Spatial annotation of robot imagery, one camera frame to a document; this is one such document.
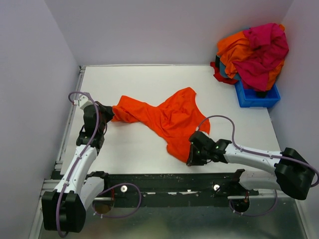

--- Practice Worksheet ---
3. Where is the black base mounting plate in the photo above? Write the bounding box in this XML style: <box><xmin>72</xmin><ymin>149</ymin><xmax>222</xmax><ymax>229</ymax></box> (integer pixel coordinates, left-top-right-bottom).
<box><xmin>87</xmin><ymin>170</ymin><xmax>259</xmax><ymax>212</ymax></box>

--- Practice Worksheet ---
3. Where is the red t shirt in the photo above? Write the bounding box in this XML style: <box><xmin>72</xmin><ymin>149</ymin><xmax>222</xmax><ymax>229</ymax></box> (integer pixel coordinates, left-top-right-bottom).
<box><xmin>210</xmin><ymin>62</ymin><xmax>238</xmax><ymax>85</ymax></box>

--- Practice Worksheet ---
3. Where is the magenta t shirt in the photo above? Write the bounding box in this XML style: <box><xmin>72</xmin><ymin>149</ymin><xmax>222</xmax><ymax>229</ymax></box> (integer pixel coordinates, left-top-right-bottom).
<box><xmin>232</xmin><ymin>23</ymin><xmax>289</xmax><ymax>92</ymax></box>

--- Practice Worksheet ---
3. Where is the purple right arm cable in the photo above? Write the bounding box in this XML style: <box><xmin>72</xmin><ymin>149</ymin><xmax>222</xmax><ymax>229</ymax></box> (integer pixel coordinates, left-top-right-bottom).
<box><xmin>195</xmin><ymin>115</ymin><xmax>319</xmax><ymax>217</ymax></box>

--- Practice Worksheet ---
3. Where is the blue plastic bin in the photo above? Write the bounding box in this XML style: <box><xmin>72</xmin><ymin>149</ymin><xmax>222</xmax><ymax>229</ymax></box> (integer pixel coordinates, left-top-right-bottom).
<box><xmin>235</xmin><ymin>81</ymin><xmax>281</xmax><ymax>108</ymax></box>

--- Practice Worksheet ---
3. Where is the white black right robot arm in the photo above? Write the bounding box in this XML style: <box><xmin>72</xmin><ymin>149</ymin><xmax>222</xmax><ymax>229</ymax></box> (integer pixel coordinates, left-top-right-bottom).
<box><xmin>187</xmin><ymin>131</ymin><xmax>315</xmax><ymax>200</ymax></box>

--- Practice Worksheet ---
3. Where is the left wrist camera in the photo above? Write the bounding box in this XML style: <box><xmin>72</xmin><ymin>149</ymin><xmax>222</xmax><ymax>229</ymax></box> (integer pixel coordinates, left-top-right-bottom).
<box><xmin>73</xmin><ymin>95</ymin><xmax>93</xmax><ymax>110</ymax></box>

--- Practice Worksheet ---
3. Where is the bright orange t shirt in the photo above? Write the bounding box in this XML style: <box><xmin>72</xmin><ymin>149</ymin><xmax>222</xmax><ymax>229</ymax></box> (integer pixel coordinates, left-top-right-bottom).
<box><xmin>112</xmin><ymin>87</ymin><xmax>210</xmax><ymax>163</ymax></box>

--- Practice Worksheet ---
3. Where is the teal blue t shirt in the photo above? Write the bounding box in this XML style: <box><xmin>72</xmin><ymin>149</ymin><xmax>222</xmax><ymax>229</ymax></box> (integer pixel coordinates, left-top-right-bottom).
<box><xmin>219</xmin><ymin>61</ymin><xmax>241</xmax><ymax>81</ymax></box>

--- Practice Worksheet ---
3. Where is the aluminium extrusion rail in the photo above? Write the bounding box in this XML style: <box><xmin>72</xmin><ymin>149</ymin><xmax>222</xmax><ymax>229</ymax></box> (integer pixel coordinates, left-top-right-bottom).
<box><xmin>40</xmin><ymin>179</ymin><xmax>60</xmax><ymax>198</ymax></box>

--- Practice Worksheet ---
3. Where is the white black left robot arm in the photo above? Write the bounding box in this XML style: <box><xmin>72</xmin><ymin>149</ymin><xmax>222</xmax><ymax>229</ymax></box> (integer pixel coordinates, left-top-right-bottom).
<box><xmin>41</xmin><ymin>102</ymin><xmax>114</xmax><ymax>234</ymax></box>

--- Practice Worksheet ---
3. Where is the orange t shirt in pile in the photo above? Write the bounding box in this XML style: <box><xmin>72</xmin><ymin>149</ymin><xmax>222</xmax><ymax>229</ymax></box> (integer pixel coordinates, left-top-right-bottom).
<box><xmin>217</xmin><ymin>31</ymin><xmax>285</xmax><ymax>91</ymax></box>

